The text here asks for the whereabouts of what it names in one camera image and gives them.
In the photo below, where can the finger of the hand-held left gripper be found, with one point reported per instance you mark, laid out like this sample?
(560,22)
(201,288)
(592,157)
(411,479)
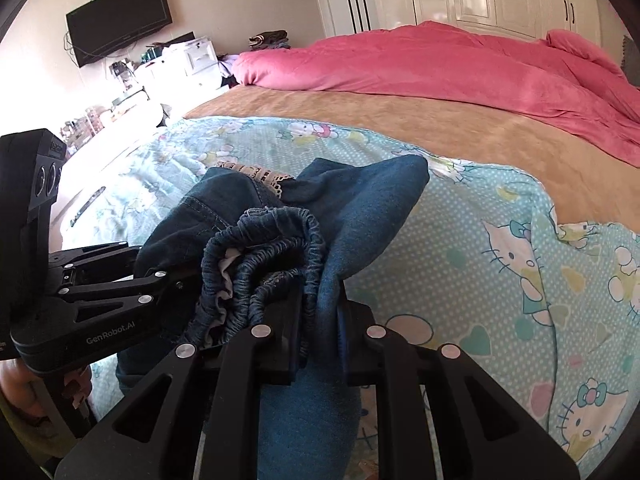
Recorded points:
(95,260)
(110,292)

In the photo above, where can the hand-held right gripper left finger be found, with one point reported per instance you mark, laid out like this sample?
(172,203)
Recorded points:
(280,355)

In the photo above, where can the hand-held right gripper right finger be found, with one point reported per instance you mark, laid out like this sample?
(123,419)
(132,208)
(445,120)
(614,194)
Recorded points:
(357,355)

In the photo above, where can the blue denim pants lace cuffs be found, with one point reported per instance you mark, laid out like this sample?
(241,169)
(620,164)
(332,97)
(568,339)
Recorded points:
(360,200)

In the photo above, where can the person's left hand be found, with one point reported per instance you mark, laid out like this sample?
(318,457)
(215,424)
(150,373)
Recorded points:
(17,390)

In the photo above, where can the dark slim strip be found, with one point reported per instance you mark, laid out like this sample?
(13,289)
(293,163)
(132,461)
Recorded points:
(87,206)

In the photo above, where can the desk with cosmetic bottles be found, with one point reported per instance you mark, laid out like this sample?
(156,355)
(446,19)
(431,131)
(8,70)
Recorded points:
(82,127)

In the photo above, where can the light blue cartoon printed blanket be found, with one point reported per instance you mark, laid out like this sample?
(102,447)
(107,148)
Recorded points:
(450,240)

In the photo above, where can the white dresser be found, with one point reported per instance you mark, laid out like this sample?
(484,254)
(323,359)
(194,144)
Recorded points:
(175,87)

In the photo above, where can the white drawer box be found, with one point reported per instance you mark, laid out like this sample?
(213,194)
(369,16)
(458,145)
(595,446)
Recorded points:
(197,55)

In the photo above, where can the purple and white clothes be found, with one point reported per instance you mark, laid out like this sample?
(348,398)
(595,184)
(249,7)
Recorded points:
(227,70)

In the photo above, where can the pile of folded clothes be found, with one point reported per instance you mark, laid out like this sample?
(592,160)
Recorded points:
(270,40)

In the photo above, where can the pink duvet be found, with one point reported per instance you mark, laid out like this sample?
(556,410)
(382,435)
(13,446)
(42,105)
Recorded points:
(425,70)

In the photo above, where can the black white striped hanging garment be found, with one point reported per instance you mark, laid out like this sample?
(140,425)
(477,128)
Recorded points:
(361,10)

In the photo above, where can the grey cushion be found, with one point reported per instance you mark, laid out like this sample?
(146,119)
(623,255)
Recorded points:
(632,55)

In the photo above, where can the black wall television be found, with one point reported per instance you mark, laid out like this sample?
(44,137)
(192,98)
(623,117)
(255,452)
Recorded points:
(120,20)

